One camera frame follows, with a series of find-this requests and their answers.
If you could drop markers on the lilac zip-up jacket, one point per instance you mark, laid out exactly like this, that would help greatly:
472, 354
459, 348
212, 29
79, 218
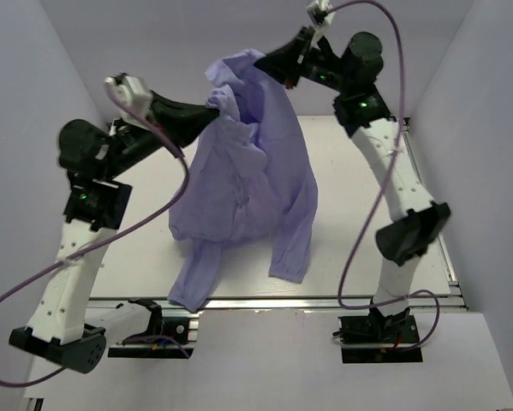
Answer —
250, 178

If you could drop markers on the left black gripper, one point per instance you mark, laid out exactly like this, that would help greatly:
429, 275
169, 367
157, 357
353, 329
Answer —
182, 122

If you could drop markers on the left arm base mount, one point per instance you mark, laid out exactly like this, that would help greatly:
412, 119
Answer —
164, 337

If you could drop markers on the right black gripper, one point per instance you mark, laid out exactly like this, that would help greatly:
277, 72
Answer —
280, 61

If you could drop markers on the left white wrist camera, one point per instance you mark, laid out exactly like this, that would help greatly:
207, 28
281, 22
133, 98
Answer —
132, 94

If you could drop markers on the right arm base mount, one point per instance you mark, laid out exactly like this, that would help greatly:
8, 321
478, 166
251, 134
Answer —
363, 342

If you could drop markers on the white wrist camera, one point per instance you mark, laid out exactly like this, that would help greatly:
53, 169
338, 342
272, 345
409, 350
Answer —
132, 94
320, 13

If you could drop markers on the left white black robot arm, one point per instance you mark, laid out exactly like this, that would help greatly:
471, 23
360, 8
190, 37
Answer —
59, 330

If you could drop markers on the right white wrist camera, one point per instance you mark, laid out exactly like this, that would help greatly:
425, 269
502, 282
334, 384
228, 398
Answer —
320, 13

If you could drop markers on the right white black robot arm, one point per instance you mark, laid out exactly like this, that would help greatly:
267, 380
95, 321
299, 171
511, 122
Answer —
416, 217

